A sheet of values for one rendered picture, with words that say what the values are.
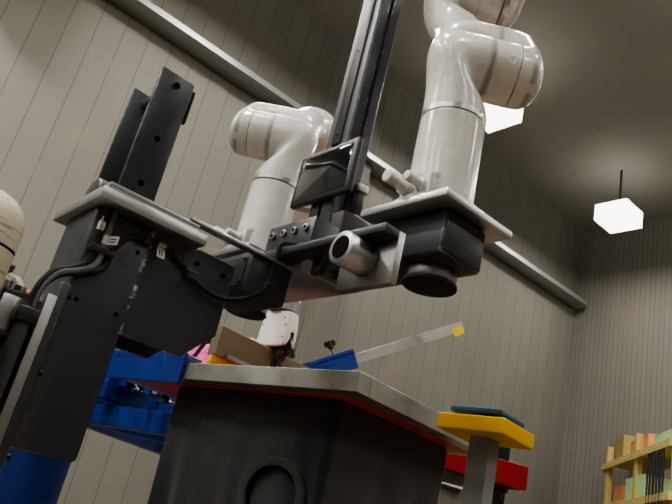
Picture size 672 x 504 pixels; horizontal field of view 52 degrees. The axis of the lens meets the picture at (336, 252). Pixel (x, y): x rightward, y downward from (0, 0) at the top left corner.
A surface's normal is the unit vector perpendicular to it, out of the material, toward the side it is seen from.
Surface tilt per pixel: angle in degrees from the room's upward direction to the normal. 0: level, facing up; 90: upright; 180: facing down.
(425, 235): 90
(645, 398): 90
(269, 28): 90
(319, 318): 90
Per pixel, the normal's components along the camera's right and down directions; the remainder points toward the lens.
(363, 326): 0.66, -0.15
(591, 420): -0.73, -0.40
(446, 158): -0.05, -0.39
